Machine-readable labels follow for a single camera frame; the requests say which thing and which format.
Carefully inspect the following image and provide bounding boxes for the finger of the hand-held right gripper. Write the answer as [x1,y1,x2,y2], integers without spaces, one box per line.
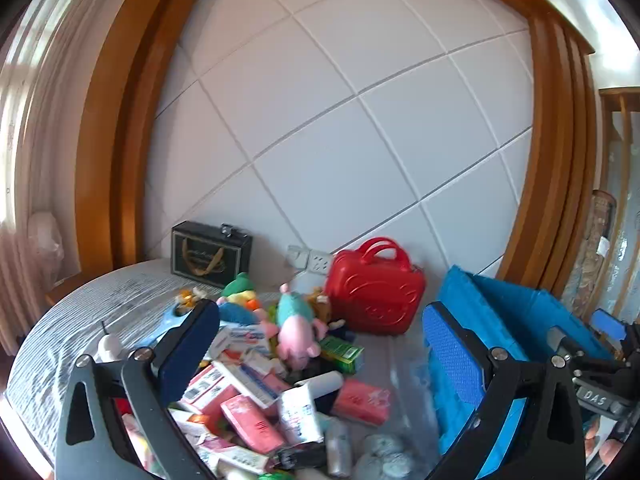
[549,327,626,386]
[590,308,640,361]

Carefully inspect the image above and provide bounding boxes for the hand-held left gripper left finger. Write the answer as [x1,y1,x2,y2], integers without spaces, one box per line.
[54,299,221,480]

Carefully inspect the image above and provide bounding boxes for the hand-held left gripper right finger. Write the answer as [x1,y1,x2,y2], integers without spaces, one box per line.
[421,301,587,480]

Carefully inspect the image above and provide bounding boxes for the blue plastic crate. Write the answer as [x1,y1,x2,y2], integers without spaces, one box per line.
[422,265,623,468]

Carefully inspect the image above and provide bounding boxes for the cloth covered desktop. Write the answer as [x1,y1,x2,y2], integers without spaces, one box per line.
[5,259,451,480]

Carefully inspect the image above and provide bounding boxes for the person's right hand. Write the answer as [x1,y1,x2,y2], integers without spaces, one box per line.
[584,417,632,480]

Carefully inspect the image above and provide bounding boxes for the light blue flat toy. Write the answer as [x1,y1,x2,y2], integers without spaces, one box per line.
[135,304,193,348]

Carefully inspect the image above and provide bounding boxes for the colourful plush with green hat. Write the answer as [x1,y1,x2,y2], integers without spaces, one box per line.
[216,272,262,325]

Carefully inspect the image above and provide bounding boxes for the rolled patterned rug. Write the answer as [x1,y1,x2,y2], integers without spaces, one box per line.
[560,189,620,313]

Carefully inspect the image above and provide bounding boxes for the small white figure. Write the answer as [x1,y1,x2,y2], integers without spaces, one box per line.
[94,320,124,365]

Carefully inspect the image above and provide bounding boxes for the black gift box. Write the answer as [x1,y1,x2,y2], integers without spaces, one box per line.
[171,220,254,289]

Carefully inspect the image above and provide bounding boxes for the red toy suitcase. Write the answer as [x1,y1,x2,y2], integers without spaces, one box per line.
[324,237,427,337]

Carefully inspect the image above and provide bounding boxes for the pink red box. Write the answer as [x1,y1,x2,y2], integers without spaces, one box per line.
[220,394,287,455]

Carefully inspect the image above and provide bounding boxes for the pink pig plush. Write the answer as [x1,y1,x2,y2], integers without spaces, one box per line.
[274,283,327,362]

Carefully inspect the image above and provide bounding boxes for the pink soft pack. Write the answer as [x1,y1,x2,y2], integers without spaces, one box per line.
[330,378,392,427]

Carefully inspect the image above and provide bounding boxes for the small green box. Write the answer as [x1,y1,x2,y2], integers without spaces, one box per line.
[319,335,365,375]

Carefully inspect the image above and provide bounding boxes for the white paper tube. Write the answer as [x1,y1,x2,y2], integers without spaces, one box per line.
[294,371,346,402]

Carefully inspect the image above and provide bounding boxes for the silver can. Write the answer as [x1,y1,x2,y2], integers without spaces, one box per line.
[324,416,354,477]

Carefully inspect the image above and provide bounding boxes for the white curtain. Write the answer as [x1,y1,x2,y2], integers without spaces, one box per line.
[0,0,126,356]

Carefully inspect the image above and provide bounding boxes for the white wall socket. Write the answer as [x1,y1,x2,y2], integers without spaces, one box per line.
[285,244,334,276]

